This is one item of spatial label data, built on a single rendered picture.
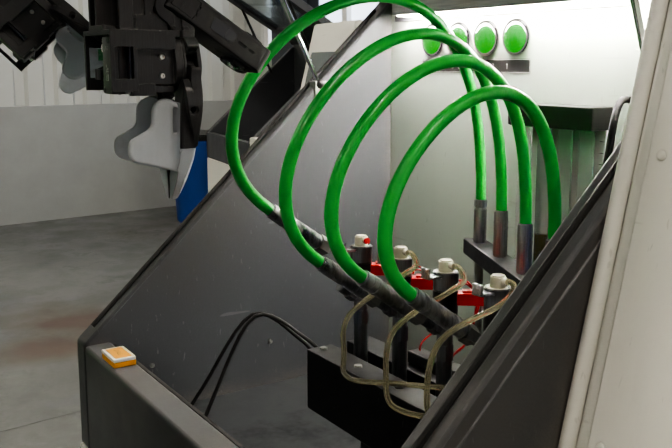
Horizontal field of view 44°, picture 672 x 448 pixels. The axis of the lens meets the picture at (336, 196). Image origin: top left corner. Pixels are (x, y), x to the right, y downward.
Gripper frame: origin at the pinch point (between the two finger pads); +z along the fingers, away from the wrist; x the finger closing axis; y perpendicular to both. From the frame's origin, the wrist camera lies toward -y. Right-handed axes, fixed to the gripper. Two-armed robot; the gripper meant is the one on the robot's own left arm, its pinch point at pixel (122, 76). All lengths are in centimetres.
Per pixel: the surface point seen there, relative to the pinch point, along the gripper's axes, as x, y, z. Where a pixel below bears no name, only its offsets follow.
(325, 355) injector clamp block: -0.4, 8.0, 41.4
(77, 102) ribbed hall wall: -669, -118, -53
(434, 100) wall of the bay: -17, -36, 35
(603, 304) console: 38, -6, 45
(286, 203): 16.4, 1.8, 21.8
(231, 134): 10.5, -1.1, 13.1
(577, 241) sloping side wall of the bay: 38, -9, 40
